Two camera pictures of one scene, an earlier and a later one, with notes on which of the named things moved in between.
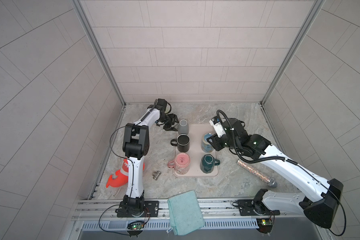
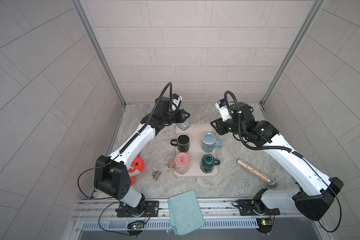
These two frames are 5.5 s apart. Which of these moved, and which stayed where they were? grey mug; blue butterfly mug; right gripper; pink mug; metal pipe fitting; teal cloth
Moved: right gripper; grey mug
Stayed: teal cloth; metal pipe fitting; pink mug; blue butterfly mug
